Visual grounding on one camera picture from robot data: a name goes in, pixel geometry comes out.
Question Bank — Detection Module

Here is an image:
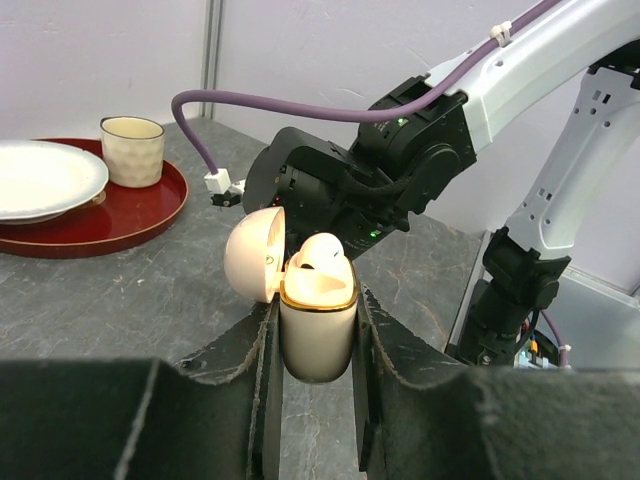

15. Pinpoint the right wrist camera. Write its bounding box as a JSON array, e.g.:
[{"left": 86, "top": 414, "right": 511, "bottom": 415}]
[{"left": 204, "top": 168, "right": 246, "bottom": 208}]

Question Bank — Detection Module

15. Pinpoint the red round tray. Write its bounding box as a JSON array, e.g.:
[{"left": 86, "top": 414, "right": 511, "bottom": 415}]
[{"left": 1, "top": 160, "right": 189, "bottom": 259}]

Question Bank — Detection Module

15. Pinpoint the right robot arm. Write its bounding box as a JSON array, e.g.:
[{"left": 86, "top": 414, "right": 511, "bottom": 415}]
[{"left": 242, "top": 1, "right": 639, "bottom": 366}]

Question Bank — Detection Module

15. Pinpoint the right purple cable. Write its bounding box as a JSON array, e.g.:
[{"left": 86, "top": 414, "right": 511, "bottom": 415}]
[{"left": 170, "top": 0, "right": 566, "bottom": 186}]

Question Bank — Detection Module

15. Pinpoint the cream ceramic cup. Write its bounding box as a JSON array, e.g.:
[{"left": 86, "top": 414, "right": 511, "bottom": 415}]
[{"left": 100, "top": 116, "right": 165, "bottom": 189}]

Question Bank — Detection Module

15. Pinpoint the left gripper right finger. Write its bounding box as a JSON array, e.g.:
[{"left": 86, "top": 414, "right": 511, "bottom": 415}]
[{"left": 352, "top": 288, "right": 639, "bottom": 479}]

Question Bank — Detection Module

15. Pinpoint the beige small charging case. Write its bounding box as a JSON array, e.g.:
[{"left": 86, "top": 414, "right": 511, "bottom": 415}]
[{"left": 224, "top": 207, "right": 358, "bottom": 384}]

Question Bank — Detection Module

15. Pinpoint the beige earbud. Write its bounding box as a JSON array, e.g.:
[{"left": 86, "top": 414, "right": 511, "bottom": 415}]
[{"left": 291, "top": 232, "right": 345, "bottom": 271}]

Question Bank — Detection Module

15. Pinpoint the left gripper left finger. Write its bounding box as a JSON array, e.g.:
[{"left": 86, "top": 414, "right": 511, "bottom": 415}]
[{"left": 1, "top": 304, "right": 283, "bottom": 479}]

